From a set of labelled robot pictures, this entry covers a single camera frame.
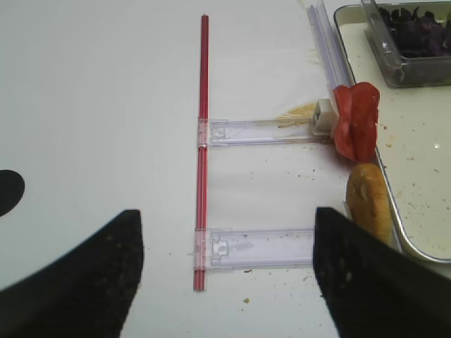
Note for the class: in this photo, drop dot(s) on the clear plastic rail lower left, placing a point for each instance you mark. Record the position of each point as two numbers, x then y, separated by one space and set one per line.
228 249

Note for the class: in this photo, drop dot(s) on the metal tray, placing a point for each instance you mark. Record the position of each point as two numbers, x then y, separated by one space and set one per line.
413 123

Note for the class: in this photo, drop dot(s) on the tomato slices stack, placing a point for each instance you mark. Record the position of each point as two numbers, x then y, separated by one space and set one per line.
355 134

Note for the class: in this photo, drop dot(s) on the long clear rail left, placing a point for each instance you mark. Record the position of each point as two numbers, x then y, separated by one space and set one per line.
332 59

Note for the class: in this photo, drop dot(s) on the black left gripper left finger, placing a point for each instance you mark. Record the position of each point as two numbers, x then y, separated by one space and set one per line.
87 292

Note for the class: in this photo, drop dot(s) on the clear plastic salad container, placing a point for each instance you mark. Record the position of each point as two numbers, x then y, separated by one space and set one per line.
398 71

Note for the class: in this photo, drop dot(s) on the white plastic stopper block left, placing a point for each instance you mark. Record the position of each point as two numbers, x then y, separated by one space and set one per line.
324 119

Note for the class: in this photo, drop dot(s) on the purple cabbage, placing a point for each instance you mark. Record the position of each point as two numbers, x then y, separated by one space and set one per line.
418 36

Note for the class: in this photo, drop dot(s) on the clear plastic rail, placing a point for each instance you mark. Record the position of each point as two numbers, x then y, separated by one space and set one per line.
218 133
228 249

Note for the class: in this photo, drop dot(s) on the clear plastic rail upper left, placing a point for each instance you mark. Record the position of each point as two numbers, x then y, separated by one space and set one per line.
218 133

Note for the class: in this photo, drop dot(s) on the bun half on left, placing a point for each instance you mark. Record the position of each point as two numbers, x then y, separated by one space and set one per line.
368 203

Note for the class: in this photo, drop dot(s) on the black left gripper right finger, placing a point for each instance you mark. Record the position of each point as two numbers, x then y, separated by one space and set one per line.
370 289

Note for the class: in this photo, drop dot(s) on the red straw left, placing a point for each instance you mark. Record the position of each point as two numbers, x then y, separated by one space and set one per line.
202 158

